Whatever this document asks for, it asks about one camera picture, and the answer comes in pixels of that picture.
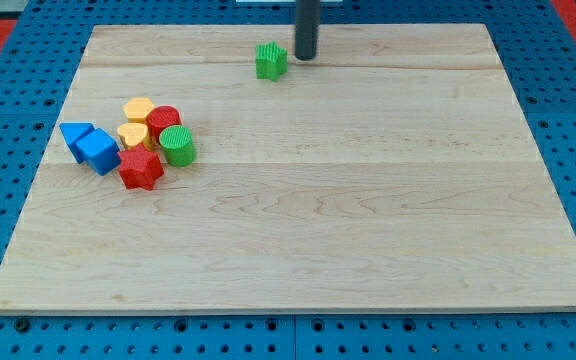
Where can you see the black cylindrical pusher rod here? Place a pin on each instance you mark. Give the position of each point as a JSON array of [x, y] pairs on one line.
[[307, 19]]

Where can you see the green star block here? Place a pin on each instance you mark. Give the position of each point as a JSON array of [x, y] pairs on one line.
[[270, 61]]

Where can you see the red star block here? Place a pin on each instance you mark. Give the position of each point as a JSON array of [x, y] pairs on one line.
[[140, 168]]

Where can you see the red cylinder block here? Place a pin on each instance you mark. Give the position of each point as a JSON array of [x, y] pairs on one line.
[[162, 117]]

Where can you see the light wooden board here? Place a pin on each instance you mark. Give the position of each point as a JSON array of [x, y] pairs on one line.
[[394, 174]]

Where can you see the green cylinder block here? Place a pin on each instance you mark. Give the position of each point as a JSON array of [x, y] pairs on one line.
[[177, 144]]

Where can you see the yellow hexagon block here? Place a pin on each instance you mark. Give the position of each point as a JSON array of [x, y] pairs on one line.
[[137, 109]]

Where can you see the yellow heart block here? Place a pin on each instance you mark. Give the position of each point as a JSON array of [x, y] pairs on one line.
[[132, 134]]

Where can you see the blue cube block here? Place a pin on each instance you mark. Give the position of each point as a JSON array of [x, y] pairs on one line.
[[99, 150]]

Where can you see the blue triangle block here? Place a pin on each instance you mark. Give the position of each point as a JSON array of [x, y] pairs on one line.
[[72, 132]]

